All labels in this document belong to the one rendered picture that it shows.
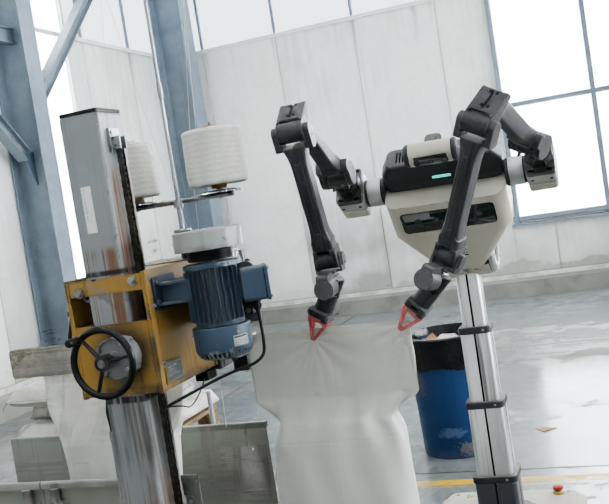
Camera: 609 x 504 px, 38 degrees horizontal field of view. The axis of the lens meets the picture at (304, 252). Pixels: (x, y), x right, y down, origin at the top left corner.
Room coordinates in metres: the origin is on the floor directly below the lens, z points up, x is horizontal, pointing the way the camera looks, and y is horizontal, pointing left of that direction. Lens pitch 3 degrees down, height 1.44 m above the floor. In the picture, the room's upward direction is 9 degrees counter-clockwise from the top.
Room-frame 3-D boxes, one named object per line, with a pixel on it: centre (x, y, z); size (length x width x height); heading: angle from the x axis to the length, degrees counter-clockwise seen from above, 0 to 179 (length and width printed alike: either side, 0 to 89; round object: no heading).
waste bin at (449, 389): (4.72, -0.69, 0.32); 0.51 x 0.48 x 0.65; 160
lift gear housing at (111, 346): (2.19, 0.50, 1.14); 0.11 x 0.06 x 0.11; 70
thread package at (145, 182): (2.49, 0.45, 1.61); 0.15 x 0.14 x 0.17; 70
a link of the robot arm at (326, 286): (2.47, -0.06, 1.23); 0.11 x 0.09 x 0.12; 161
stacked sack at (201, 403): (5.94, 1.05, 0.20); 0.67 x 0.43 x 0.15; 160
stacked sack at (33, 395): (5.48, 1.63, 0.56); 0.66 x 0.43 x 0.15; 158
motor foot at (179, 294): (2.26, 0.33, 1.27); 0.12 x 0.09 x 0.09; 160
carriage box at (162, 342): (2.37, 0.46, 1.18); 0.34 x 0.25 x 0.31; 160
